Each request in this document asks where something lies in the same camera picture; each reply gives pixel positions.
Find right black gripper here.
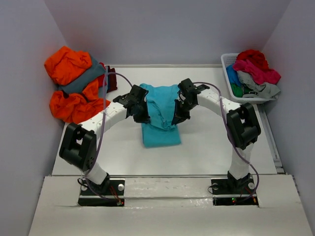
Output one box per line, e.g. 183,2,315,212
172,98,197,125

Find teal t shirt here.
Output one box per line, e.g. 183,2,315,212
140,83,181,148

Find orange t shirt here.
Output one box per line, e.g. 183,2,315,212
44,46,110,124

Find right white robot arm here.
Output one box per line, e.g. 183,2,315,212
172,79,261,196

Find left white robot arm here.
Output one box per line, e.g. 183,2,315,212
59,85,150,195

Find dark red folded shirt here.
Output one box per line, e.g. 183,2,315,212
97,65,117,92

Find blue t shirt in basket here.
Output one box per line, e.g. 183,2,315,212
226,64,242,86

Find green garment in basket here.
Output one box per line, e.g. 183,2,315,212
230,83,245,98

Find white plastic laundry basket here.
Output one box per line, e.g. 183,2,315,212
220,53,276,104

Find magenta t shirt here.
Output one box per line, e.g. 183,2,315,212
232,59,281,85

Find red t shirt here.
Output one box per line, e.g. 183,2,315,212
237,49,269,71

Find grey t shirt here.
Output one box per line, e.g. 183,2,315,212
237,71,281,99

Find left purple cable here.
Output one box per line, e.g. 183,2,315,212
83,72,135,205

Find purple cable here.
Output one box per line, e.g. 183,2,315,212
83,72,135,205
194,82,259,205

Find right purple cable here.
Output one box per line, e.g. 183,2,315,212
194,82,259,205

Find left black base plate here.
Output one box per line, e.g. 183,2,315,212
77,178,126,207

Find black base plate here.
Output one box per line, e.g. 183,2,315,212
207,178,259,206
77,178,126,207

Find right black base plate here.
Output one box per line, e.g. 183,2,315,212
207,178,259,206

